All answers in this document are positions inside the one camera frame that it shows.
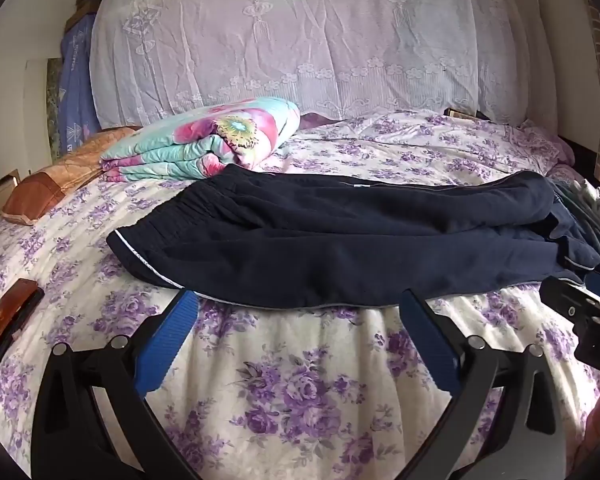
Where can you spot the grey clothes pile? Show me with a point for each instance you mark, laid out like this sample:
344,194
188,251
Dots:
595,215

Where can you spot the purple cloth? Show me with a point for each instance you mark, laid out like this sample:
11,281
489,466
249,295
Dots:
317,121

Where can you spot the orange pillow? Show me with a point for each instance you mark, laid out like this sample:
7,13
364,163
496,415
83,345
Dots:
55,180

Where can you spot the navy blue pants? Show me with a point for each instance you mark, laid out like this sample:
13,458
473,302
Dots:
330,240

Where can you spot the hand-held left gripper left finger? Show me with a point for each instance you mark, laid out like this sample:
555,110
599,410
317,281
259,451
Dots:
167,340

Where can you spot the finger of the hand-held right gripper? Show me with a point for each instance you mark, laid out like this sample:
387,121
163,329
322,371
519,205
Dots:
565,297

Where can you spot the purple floral bed sheet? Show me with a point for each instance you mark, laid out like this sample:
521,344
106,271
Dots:
305,385

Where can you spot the blue patterned cloth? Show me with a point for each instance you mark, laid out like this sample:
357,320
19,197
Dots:
75,85

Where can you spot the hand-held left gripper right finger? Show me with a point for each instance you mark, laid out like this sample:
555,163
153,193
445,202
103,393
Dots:
430,340

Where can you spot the brown wooden bed rail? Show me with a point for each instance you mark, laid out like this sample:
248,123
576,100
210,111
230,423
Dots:
5,320

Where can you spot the folded floral quilt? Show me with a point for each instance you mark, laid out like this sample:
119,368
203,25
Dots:
205,135

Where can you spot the white lace cover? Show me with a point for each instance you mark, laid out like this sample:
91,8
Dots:
305,35

